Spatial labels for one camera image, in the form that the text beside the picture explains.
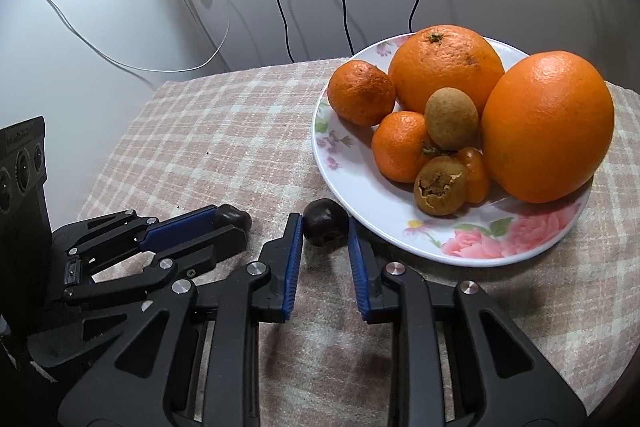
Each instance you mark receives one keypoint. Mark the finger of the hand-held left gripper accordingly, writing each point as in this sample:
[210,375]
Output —
[200,257]
[180,227]

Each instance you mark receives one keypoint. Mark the round green-brown fruit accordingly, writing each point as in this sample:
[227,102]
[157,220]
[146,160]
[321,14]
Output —
[451,118]

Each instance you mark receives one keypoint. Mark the small mandarin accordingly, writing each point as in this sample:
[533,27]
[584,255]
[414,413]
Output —
[400,147]
[362,92]

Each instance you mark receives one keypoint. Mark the cracked yellow-brown small fruit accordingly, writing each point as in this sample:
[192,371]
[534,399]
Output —
[440,187]

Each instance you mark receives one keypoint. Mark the dark brown chestnut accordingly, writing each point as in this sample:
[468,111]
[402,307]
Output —
[322,219]
[232,214]

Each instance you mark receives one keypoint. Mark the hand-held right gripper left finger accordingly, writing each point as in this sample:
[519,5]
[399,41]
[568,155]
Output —
[292,267]

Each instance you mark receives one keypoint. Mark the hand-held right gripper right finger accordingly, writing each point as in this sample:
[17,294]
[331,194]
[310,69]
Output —
[359,272]

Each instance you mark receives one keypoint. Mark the white floral plate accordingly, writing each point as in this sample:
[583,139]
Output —
[390,217]

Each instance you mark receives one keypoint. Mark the large smooth orange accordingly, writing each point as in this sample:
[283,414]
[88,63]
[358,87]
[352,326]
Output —
[547,127]

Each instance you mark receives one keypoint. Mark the pink checked cloth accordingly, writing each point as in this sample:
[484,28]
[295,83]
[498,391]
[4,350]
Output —
[200,132]

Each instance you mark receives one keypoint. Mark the small oval kumquat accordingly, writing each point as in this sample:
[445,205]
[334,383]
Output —
[477,177]

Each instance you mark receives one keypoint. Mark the large rough-skinned orange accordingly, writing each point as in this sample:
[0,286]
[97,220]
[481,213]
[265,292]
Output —
[445,67]

